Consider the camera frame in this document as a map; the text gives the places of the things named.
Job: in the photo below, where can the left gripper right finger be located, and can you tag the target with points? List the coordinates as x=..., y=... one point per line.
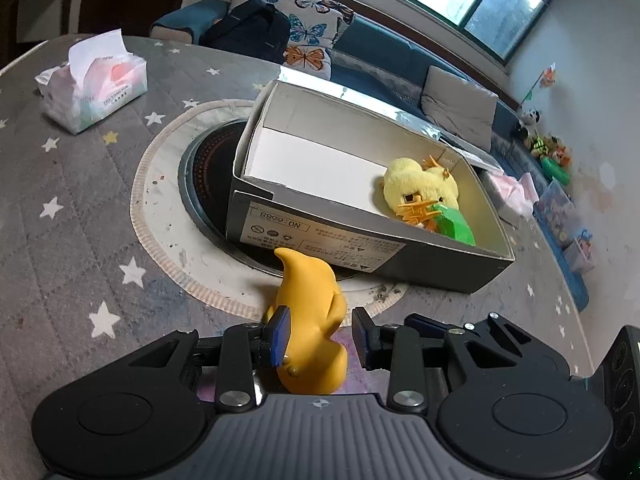
x=395, y=348

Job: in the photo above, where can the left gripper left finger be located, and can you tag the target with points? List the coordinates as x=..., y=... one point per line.
x=247, y=349

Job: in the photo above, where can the orange rubber toy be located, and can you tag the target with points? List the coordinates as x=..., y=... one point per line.
x=313, y=363

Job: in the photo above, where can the green plastic toy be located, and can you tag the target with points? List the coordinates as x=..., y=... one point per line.
x=451, y=223

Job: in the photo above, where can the yellow plush chick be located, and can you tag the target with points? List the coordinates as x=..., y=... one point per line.
x=413, y=190

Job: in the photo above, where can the round induction cooktop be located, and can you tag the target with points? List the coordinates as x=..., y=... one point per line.
x=204, y=182

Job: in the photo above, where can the grey star table mat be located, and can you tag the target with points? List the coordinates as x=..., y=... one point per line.
x=78, y=290

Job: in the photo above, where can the cardboard shoe box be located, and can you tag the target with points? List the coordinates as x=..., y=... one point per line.
x=307, y=174

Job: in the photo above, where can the pink tissue pack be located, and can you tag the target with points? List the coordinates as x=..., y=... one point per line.
x=513, y=198

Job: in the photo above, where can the small clear toy box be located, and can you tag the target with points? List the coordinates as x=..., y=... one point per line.
x=578, y=253

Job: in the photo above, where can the clear plastic toy bin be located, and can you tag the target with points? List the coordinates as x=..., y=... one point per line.
x=559, y=214

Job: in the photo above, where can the green bottle toy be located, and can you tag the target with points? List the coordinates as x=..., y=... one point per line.
x=553, y=170

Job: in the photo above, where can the grey cushion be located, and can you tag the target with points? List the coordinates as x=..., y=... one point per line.
x=459, y=106

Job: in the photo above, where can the panda plush toy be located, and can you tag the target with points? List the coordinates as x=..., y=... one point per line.
x=529, y=118

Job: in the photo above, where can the blue sofa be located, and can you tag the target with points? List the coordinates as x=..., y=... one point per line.
x=379, y=62

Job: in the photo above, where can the white tissue pack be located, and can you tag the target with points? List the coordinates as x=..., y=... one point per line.
x=99, y=77

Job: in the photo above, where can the dark backpack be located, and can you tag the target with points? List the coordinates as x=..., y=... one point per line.
x=254, y=28

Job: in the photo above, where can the butterfly print pillow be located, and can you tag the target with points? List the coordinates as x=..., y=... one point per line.
x=315, y=27

